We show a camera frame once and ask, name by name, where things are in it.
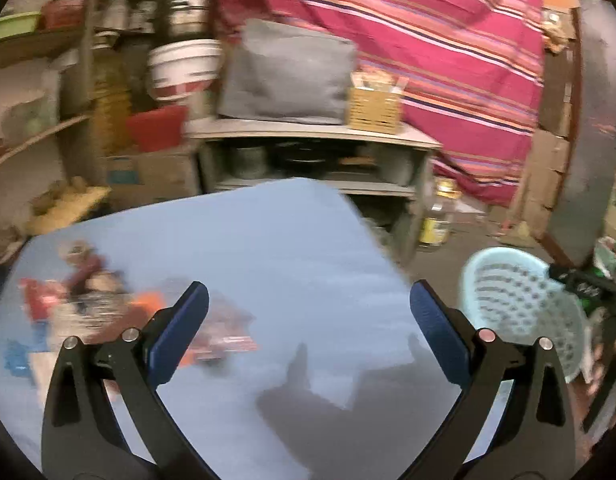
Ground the light blue plastic basket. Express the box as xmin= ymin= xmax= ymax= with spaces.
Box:
xmin=459 ymin=247 xmax=586 ymax=382

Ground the pile of snack wrappers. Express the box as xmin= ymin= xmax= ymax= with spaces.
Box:
xmin=4 ymin=240 xmax=258 ymax=379

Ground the plastic oil bottle yellow label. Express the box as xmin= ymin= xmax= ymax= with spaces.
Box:
xmin=419 ymin=178 xmax=462 ymax=247

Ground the light blue table cloth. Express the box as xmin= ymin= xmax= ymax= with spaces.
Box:
xmin=0 ymin=179 xmax=460 ymax=479

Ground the yellow egg tray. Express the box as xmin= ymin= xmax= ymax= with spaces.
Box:
xmin=26 ymin=176 xmax=112 ymax=236

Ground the cardboard box blue label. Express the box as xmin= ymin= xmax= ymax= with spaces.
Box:
xmin=105 ymin=143 xmax=201 ymax=210

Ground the grey wooden shelf cabinet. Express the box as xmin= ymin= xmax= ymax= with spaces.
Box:
xmin=184 ymin=118 xmax=441 ymax=266

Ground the striped pink red cloth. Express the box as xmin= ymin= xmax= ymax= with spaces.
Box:
xmin=218 ymin=0 xmax=544 ymax=206

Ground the yellow wicker basket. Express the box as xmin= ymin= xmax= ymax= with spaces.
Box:
xmin=347 ymin=70 xmax=409 ymax=134

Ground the red plastic basket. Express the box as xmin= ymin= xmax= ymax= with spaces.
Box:
xmin=126 ymin=105 xmax=187 ymax=153

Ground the yellow oil jug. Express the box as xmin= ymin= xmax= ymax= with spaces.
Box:
xmin=92 ymin=34 xmax=132 ymax=156

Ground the white red plastic bucket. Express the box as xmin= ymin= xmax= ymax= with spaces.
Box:
xmin=148 ymin=39 xmax=223 ymax=102

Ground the grey fabric bag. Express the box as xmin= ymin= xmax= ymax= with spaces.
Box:
xmin=218 ymin=18 xmax=357 ymax=125

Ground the metal pot on shelf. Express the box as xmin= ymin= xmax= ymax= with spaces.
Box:
xmin=155 ymin=0 xmax=215 ymax=41

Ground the wall shelf plank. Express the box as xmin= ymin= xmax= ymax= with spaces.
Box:
xmin=0 ymin=114 xmax=90 ymax=166

